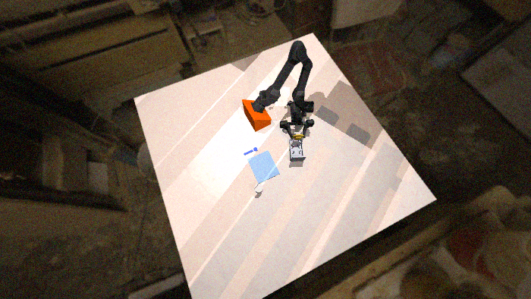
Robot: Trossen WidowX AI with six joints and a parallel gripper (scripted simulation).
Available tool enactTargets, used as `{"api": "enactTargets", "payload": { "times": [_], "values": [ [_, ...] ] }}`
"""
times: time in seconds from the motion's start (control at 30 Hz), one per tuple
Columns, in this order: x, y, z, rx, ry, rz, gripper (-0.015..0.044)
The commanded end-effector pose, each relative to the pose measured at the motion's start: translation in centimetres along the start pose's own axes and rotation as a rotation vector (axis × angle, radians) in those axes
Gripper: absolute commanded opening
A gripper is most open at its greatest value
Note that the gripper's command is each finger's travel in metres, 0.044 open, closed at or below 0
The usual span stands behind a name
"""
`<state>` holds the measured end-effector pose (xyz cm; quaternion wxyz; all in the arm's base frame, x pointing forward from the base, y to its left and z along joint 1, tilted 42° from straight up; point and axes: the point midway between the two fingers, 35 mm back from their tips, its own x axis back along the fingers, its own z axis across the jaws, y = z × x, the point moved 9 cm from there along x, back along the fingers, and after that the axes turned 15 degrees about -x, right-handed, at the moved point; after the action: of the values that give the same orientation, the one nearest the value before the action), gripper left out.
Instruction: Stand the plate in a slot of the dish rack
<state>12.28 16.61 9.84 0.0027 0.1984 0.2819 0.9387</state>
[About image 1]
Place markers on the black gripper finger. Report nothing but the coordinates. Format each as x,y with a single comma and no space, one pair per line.
304,129
288,129

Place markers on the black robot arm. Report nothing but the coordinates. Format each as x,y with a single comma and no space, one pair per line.
297,54

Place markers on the grey cylinder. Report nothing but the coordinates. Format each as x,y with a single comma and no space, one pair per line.
258,188

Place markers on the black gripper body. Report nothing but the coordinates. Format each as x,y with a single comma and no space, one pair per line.
296,121

